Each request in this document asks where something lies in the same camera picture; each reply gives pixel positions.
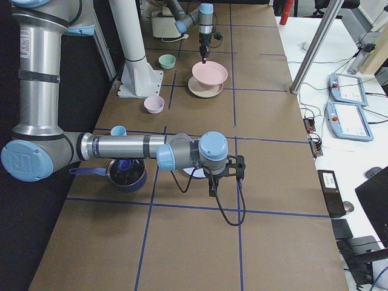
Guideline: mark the light blue cup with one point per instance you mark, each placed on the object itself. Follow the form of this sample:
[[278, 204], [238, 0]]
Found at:
[[118, 130]]

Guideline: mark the cream plate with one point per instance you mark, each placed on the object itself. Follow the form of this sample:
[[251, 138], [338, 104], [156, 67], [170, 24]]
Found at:
[[203, 91]]

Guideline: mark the teach pendant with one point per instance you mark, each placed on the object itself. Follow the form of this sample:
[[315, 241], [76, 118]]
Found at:
[[347, 121], [347, 88]]

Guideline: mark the grey water bottle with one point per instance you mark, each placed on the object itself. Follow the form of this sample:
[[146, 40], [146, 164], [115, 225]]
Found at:
[[365, 51]]

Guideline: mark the blue plate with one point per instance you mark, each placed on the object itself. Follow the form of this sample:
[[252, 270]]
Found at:
[[196, 173]]

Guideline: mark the far teach pendant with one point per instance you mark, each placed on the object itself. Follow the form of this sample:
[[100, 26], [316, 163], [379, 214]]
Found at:
[[347, 88]]

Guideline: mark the pink plate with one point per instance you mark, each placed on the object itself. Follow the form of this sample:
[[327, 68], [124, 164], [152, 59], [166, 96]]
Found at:
[[209, 73]]

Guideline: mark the green bowl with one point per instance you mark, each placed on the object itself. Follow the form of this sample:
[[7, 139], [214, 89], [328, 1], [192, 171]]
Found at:
[[167, 61]]

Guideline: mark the red cylinder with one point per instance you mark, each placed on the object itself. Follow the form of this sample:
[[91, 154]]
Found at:
[[286, 11]]

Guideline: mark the near teach pendant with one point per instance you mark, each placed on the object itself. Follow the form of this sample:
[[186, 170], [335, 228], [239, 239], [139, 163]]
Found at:
[[347, 121]]

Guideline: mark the cream toaster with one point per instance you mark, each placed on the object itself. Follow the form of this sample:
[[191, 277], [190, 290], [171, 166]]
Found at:
[[164, 27]]

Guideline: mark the pink bowl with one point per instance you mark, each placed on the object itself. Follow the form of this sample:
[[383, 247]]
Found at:
[[154, 104]]

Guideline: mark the black rectangular box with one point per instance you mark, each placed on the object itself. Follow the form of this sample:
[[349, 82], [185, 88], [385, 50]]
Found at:
[[331, 193]]

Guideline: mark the aluminium frame post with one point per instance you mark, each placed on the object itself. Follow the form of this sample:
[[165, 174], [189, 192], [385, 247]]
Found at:
[[318, 39]]

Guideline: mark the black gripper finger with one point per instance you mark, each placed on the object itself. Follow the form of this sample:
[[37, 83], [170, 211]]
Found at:
[[213, 188], [204, 52]]

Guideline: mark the white mounting column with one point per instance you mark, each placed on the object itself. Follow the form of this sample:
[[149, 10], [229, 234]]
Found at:
[[139, 79]]

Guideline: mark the orange connector block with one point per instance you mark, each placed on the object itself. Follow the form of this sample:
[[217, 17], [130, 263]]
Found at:
[[309, 124], [316, 147]]

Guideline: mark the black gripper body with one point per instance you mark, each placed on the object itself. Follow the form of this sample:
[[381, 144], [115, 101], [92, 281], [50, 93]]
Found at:
[[204, 39], [216, 176]]

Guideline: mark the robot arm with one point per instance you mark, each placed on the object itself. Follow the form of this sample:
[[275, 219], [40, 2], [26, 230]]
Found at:
[[203, 16], [40, 147]]

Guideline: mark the black monitor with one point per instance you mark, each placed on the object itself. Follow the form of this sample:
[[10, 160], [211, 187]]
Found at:
[[372, 195]]

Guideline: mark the black computer mouse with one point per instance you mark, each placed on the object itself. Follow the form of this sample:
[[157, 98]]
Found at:
[[372, 172]]

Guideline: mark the dark blue pot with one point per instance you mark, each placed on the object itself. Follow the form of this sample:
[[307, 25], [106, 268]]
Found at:
[[127, 175]]

